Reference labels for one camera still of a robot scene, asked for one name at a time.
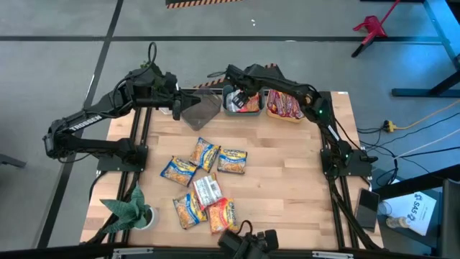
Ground striped hazard tape strip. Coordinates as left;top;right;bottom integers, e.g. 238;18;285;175
165;0;245;10
193;63;278;90

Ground orange extension cable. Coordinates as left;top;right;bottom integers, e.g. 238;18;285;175
395;99;460;131

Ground black smartphone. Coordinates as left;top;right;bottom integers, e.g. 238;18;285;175
354;187;381;233

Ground white red snack packet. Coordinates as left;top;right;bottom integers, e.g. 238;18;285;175
193;173;224;212

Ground red Maruchan noodle packet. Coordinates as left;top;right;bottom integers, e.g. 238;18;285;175
285;92;298;119
267;89;280;115
293;96;306;120
275;90;289;118

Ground blue desk frame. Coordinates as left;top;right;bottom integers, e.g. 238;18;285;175
390;0;460;99

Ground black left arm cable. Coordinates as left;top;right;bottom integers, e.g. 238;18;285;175
147;41;158;69

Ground black side table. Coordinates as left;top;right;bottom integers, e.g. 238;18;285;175
372;164;460;259

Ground green snake plant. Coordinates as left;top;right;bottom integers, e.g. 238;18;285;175
99;183;152;235

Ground black aluminium rig frame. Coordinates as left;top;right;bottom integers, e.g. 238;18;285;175
80;87;385;259

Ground grey plastic bin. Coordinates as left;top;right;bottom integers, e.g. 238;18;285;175
221;85;266;117

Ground small clear bottle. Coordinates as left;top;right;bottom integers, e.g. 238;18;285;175
385;215;411;230

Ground white floor cable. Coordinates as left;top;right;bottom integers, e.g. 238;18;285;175
392;128;460;161

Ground red metal stand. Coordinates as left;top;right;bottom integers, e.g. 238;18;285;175
351;0;403;58

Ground green cactus plant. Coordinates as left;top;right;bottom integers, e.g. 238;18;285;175
139;59;161;73

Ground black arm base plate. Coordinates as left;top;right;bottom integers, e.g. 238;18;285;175
320;147;374;178
96;143;149;173

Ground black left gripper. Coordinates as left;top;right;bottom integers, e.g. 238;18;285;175
157;73;202;122

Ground white printed paper sheet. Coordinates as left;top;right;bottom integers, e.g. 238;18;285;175
379;190;438;237

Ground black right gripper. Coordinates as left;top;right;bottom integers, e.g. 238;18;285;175
225;63;254;112

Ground clear glass cup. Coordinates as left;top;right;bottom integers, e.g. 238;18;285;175
377;200;393;217

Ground black floor cable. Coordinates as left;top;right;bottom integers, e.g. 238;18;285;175
355;112;460;188

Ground blue yellow Maruchan noodle packet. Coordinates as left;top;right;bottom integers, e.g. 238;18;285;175
189;137;221;173
172;190;208;230
217;147;248;176
160;155;199;188

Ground grey furniture foot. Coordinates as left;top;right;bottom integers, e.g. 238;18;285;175
0;153;28;169

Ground white round plant pot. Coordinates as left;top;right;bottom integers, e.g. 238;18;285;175
138;205;160;231

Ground black table-level camera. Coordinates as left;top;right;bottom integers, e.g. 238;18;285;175
218;219;280;259

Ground silver frame bracket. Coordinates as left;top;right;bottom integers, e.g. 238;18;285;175
310;250;356;259
112;247;155;259

